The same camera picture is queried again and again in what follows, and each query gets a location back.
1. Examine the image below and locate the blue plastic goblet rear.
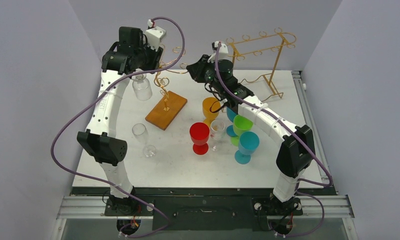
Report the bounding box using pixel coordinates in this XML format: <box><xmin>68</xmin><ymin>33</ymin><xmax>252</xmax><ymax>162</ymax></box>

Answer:
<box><xmin>226</xmin><ymin>107</ymin><xmax>238</xmax><ymax>137</ymax></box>

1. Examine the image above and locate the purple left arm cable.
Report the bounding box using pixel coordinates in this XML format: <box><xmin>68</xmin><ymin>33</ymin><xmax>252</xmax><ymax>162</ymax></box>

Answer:
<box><xmin>50</xmin><ymin>16</ymin><xmax>186</xmax><ymax>239</ymax></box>

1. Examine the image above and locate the clear champagne flute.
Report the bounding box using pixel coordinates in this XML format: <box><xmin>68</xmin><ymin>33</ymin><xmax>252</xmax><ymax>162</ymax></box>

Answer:
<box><xmin>132</xmin><ymin>123</ymin><xmax>156</xmax><ymax>158</ymax></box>

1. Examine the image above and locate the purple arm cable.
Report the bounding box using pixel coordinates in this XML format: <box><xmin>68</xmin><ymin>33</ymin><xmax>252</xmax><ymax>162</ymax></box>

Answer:
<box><xmin>50</xmin><ymin>16</ymin><xmax>186</xmax><ymax>239</ymax></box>
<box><xmin>214</xmin><ymin>41</ymin><xmax>334</xmax><ymax>239</ymax></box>

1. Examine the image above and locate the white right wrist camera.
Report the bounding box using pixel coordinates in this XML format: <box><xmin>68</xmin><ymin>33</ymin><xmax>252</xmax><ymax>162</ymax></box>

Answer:
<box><xmin>208</xmin><ymin>41</ymin><xmax>228</xmax><ymax>63</ymax></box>

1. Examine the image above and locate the red plastic goblet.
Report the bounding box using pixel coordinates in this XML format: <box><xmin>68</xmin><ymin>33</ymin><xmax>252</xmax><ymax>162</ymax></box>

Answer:
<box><xmin>189</xmin><ymin>122</ymin><xmax>210</xmax><ymax>155</ymax></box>

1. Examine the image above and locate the gold rectangular wire glass rack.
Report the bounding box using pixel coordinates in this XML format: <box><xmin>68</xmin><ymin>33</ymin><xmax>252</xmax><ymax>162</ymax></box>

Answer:
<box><xmin>225</xmin><ymin>27</ymin><xmax>297</xmax><ymax>101</ymax></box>

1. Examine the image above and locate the green plastic goblet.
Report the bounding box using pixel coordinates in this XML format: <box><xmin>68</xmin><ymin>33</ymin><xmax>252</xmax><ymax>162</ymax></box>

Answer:
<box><xmin>231</xmin><ymin>114</ymin><xmax>253</xmax><ymax>147</ymax></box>

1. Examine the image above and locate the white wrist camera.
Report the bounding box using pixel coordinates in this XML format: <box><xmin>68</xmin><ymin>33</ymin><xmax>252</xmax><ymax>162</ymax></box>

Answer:
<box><xmin>208</xmin><ymin>41</ymin><xmax>228</xmax><ymax>63</ymax></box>
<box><xmin>144</xmin><ymin>19</ymin><xmax>166</xmax><ymax>52</ymax></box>

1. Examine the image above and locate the small clear wine glass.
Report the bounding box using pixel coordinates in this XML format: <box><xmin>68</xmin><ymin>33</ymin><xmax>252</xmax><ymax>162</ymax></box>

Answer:
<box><xmin>210</xmin><ymin>119</ymin><xmax>226</xmax><ymax>151</ymax></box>

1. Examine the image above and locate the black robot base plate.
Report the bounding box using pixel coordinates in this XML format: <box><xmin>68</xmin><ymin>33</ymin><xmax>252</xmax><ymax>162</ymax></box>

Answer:
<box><xmin>104</xmin><ymin>187</ymin><xmax>303</xmax><ymax>231</ymax></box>

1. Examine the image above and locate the gold spiral rack wooden base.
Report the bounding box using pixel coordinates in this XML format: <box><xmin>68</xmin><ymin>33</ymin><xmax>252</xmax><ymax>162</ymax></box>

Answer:
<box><xmin>144</xmin><ymin>44</ymin><xmax>188</xmax><ymax>131</ymax></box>

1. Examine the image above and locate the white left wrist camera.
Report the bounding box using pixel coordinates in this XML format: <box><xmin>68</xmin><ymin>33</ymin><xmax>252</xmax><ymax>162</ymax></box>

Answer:
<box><xmin>144</xmin><ymin>19</ymin><xmax>166</xmax><ymax>52</ymax></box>

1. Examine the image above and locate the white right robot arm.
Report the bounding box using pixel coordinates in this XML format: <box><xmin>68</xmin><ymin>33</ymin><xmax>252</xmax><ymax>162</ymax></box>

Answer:
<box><xmin>186</xmin><ymin>54</ymin><xmax>315</xmax><ymax>214</ymax></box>

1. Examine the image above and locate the orange plastic goblet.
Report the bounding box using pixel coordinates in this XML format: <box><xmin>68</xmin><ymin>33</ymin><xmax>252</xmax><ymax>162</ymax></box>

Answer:
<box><xmin>202</xmin><ymin>97</ymin><xmax>221</xmax><ymax>126</ymax></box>

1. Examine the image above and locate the blue plastic goblet front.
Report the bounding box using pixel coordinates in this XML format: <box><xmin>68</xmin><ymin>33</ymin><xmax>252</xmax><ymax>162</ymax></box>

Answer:
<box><xmin>234</xmin><ymin>131</ymin><xmax>260</xmax><ymax>165</ymax></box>

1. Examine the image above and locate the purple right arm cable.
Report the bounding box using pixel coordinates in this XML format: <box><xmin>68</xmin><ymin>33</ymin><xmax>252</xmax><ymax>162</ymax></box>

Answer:
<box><xmin>214</xmin><ymin>41</ymin><xmax>334</xmax><ymax>239</ymax></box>

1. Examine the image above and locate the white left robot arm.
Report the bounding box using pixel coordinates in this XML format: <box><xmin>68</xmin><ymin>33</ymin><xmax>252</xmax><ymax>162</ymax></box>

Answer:
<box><xmin>77</xmin><ymin>26</ymin><xmax>166</xmax><ymax>215</ymax></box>

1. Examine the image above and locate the patterned clear glass goblet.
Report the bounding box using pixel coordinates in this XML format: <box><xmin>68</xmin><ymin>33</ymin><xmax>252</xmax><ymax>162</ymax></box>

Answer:
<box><xmin>132</xmin><ymin>74</ymin><xmax>152</xmax><ymax>101</ymax></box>

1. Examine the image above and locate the blue plastic goblet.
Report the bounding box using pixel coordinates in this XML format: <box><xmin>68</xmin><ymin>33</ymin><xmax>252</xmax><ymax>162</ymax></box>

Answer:
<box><xmin>226</xmin><ymin>107</ymin><xmax>238</xmax><ymax>137</ymax></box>
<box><xmin>234</xmin><ymin>131</ymin><xmax>260</xmax><ymax>165</ymax></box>

